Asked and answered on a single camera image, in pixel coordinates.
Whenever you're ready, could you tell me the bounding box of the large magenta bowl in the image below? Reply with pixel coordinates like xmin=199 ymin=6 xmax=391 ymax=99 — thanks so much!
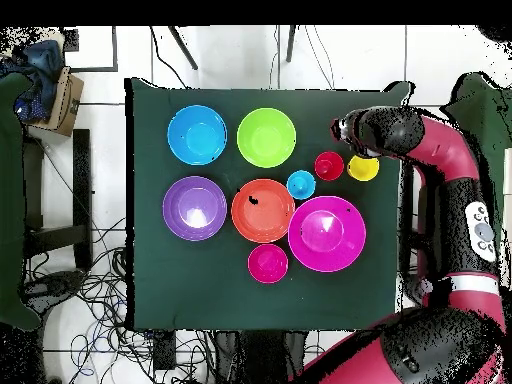
xmin=287 ymin=195 xmax=367 ymax=274

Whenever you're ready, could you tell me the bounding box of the small pink bowl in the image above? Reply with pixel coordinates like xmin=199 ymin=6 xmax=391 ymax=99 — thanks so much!
xmin=247 ymin=243 xmax=289 ymax=285

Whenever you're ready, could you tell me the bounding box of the black stool frame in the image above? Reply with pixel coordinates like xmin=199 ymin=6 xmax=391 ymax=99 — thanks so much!
xmin=22 ymin=128 xmax=94 ymax=272
xmin=399 ymin=159 xmax=425 ymax=273

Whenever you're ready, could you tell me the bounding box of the cardboard box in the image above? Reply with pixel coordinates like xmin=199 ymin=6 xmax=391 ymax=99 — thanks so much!
xmin=29 ymin=65 xmax=86 ymax=138

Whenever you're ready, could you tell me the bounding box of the red cup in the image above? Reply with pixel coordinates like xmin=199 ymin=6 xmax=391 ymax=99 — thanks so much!
xmin=313 ymin=150 xmax=345 ymax=182

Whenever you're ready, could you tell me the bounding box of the purple bowl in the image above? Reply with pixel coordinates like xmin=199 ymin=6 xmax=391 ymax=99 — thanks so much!
xmin=162 ymin=175 xmax=228 ymax=242

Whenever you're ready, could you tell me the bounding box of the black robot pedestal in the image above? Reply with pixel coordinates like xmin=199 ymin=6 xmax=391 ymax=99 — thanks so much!
xmin=213 ymin=329 xmax=310 ymax=384

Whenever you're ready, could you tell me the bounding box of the floor cable tangle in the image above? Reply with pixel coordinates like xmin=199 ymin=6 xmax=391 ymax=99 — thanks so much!
xmin=23 ymin=217 xmax=215 ymax=384

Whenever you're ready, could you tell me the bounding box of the green cloth side table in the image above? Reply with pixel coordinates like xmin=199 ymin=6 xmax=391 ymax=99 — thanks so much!
xmin=439 ymin=71 xmax=512 ymax=281
xmin=0 ymin=71 xmax=43 ymax=332

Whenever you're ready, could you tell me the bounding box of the yellow cup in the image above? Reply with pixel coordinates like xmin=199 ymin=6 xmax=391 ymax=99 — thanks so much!
xmin=346 ymin=154 xmax=381 ymax=183

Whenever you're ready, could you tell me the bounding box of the green bowl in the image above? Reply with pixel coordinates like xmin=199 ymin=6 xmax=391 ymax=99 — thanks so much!
xmin=236 ymin=107 xmax=298 ymax=169

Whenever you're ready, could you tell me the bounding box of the black chair base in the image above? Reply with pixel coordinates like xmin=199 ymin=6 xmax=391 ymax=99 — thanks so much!
xmin=21 ymin=270 xmax=87 ymax=307

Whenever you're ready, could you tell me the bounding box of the blue bowl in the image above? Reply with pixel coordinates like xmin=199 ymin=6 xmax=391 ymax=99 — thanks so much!
xmin=166 ymin=104 xmax=228 ymax=166

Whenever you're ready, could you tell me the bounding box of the dark green table cloth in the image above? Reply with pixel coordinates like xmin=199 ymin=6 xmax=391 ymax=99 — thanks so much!
xmin=124 ymin=76 xmax=415 ymax=333

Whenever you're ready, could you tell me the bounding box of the black framed board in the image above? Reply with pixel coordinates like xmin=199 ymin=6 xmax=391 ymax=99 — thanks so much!
xmin=63 ymin=25 xmax=120 ymax=74

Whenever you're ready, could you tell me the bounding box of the black tripod leg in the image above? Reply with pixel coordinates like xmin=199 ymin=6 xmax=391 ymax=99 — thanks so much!
xmin=167 ymin=25 xmax=200 ymax=72
xmin=285 ymin=25 xmax=298 ymax=64

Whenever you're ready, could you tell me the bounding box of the blue fabric bag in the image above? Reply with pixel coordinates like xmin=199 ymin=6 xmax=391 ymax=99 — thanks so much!
xmin=0 ymin=38 xmax=66 ymax=123

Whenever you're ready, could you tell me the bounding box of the black power adapter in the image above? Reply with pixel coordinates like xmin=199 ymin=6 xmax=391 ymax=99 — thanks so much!
xmin=152 ymin=330 xmax=178 ymax=372

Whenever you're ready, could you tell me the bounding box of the blue cup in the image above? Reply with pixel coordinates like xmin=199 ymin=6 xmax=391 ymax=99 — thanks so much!
xmin=286 ymin=169 xmax=317 ymax=201

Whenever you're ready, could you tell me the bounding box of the orange bowl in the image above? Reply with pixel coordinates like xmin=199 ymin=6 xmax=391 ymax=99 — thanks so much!
xmin=230 ymin=178 xmax=296 ymax=244

